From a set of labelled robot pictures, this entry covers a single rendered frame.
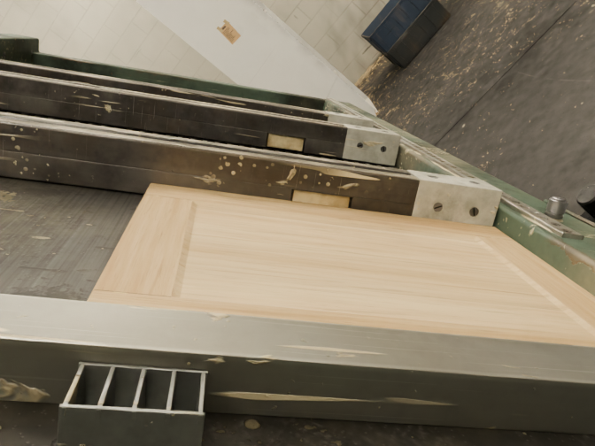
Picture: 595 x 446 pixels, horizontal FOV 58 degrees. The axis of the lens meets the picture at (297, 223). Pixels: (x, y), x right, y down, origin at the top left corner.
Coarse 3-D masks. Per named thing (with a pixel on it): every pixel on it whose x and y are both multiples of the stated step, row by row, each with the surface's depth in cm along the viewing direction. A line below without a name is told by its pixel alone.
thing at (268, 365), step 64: (0, 320) 30; (64, 320) 31; (128, 320) 32; (192, 320) 33; (256, 320) 35; (0, 384) 29; (64, 384) 30; (256, 384) 31; (320, 384) 32; (384, 384) 32; (448, 384) 33; (512, 384) 33; (576, 384) 34
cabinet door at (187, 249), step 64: (192, 192) 68; (128, 256) 46; (192, 256) 49; (256, 256) 52; (320, 256) 55; (384, 256) 58; (448, 256) 62; (512, 256) 65; (320, 320) 41; (384, 320) 42; (448, 320) 45; (512, 320) 47; (576, 320) 50
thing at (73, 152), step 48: (0, 144) 65; (48, 144) 66; (96, 144) 67; (144, 144) 67; (192, 144) 70; (144, 192) 69; (240, 192) 71; (288, 192) 72; (336, 192) 73; (384, 192) 73; (432, 192) 74; (480, 192) 75
